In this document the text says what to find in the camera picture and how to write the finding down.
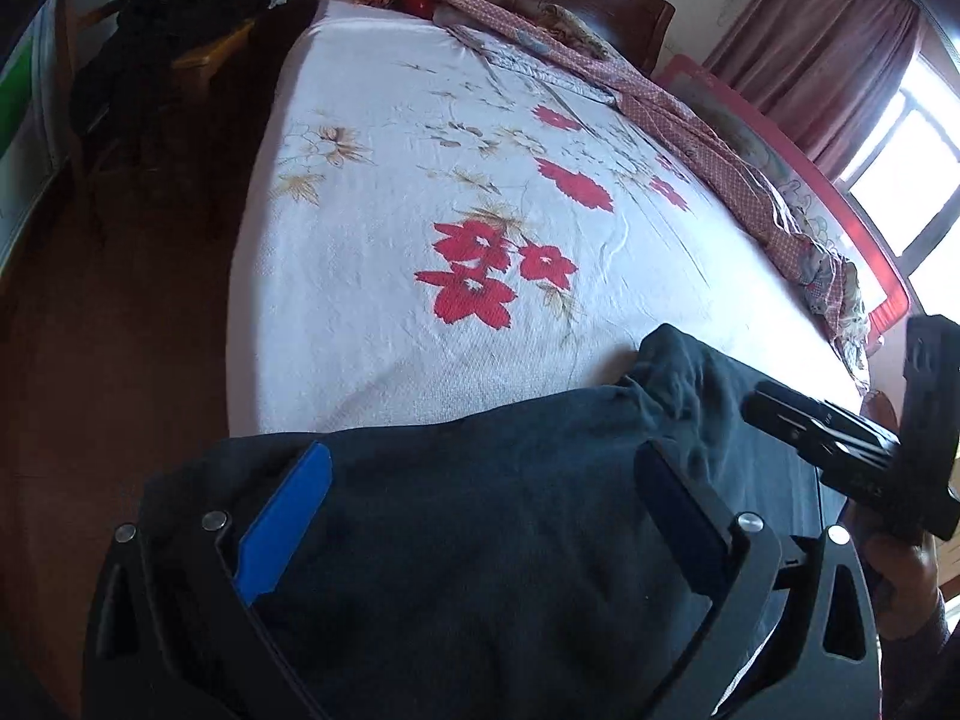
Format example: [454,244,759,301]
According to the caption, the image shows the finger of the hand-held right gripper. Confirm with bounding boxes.
[741,381,902,478]

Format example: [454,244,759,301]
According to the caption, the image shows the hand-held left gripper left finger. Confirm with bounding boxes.
[81,441,335,720]

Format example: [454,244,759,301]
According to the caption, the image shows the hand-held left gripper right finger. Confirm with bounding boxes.
[634,441,878,720]

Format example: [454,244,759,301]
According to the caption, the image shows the black pants with red panel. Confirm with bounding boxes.
[139,322,863,720]

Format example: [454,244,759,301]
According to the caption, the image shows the person's right forearm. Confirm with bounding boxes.
[877,591,960,720]

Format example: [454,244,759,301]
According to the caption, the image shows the person's right hand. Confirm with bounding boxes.
[840,499,946,638]

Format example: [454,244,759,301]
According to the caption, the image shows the window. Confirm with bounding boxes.
[840,37,960,316]

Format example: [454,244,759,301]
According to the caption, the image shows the pink patterned quilt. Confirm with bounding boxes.
[427,0,875,391]

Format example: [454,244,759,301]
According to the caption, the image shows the white floral bed sheet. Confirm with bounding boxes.
[225,0,871,440]

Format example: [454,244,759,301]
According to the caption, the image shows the mauve curtain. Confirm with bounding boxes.
[701,0,925,181]

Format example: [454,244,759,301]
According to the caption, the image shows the floral printed panel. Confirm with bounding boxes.
[0,0,76,256]

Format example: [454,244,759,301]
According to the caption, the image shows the wooden chair with dark clothes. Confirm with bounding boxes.
[71,0,271,166]

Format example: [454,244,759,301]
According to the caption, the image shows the red bed guard rail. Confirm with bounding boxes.
[652,52,917,338]

